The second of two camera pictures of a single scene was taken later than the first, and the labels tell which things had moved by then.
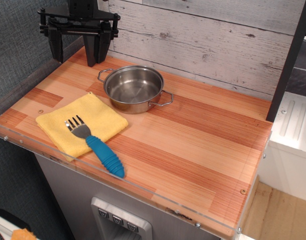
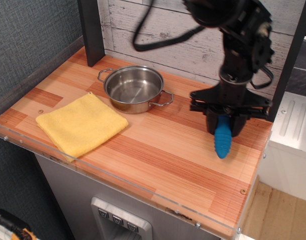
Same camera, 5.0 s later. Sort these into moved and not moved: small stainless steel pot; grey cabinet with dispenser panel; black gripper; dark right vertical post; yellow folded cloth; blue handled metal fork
Moved: black gripper; blue handled metal fork
Not moved: grey cabinet with dispenser panel; yellow folded cloth; dark right vertical post; small stainless steel pot
